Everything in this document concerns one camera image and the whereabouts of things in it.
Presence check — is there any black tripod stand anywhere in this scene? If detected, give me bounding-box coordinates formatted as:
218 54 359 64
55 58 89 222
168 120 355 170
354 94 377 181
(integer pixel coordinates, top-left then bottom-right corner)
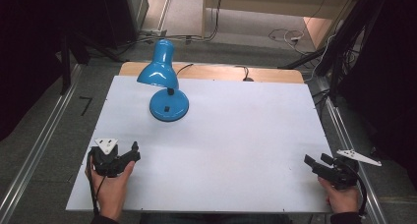
58 29 124 96

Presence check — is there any black cable with plug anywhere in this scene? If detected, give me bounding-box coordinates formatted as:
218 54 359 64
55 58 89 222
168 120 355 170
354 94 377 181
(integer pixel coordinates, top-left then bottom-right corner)
235 65 255 83

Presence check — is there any blue desk lamp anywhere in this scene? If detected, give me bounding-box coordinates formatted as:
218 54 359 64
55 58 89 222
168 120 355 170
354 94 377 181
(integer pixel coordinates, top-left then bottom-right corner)
136 38 190 123

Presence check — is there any black metal stand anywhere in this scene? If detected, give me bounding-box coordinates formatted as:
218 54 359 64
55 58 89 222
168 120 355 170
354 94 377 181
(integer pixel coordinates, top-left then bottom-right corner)
277 0 387 104

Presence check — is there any light wooden furniture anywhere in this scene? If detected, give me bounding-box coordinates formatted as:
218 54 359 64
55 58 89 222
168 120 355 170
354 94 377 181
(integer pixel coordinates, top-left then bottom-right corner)
202 0 363 51

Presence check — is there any person's left hand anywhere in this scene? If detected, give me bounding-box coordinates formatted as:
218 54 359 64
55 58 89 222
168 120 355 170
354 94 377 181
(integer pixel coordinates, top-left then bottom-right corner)
85 160 137 221

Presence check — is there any dark cabinet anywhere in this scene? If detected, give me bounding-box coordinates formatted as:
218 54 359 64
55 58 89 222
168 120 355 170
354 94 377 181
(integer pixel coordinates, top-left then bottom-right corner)
99 0 149 50

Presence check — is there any black lamp cable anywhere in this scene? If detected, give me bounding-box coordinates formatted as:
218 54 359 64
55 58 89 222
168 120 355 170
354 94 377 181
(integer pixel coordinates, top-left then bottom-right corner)
176 63 195 77

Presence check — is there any person's right hand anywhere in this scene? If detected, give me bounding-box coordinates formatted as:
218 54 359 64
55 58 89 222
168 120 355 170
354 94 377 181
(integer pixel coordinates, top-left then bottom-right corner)
318 176 360 215

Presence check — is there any aluminium floor rail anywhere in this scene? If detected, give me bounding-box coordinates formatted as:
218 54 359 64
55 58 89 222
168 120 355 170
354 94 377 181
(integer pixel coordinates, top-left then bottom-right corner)
0 64 83 224
316 78 389 224

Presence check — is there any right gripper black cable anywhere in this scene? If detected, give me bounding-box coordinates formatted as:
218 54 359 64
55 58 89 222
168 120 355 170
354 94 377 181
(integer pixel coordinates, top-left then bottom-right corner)
346 164 368 217

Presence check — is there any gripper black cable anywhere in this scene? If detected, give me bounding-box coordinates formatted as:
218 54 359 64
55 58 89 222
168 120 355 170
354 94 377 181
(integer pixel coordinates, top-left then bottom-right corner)
86 149 106 216
346 164 368 217

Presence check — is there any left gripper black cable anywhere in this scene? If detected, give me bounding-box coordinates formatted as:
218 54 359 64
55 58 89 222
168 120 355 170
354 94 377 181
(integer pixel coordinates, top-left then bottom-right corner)
86 149 106 216

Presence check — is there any grey power strip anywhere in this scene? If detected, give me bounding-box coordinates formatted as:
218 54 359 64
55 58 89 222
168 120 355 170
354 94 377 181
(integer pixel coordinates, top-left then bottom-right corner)
140 28 169 39

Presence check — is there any white floor cable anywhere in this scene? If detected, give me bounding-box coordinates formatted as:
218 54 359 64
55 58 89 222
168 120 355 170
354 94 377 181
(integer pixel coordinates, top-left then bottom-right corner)
268 28 307 49

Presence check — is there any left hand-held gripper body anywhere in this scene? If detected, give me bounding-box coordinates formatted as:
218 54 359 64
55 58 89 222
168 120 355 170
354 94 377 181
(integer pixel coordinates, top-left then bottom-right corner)
89 138 123 179

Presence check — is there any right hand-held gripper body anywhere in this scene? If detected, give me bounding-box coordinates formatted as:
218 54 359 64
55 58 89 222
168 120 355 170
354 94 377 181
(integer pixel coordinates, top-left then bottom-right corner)
316 148 384 191

